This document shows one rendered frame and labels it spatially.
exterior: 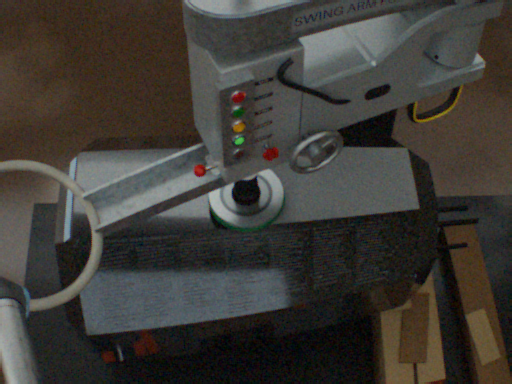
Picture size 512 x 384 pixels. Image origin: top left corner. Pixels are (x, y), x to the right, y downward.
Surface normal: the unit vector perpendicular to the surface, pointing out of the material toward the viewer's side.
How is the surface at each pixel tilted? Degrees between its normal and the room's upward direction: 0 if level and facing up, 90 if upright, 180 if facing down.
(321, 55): 4
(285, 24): 90
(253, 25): 90
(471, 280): 0
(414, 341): 0
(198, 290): 45
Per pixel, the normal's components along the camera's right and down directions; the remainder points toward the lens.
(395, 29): -0.58, -0.18
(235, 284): 0.07, 0.21
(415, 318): 0.00, -0.54
